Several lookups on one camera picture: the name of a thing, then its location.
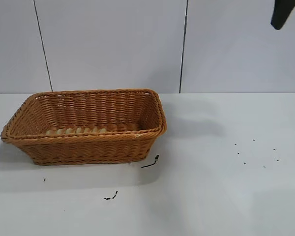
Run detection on brown woven wicker basket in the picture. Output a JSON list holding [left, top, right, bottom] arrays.
[[0, 88, 168, 166]]

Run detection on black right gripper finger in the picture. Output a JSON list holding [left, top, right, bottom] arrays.
[[270, 0, 295, 31]]

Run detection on long striped bread loaf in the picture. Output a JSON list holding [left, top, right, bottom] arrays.
[[46, 126, 108, 136]]

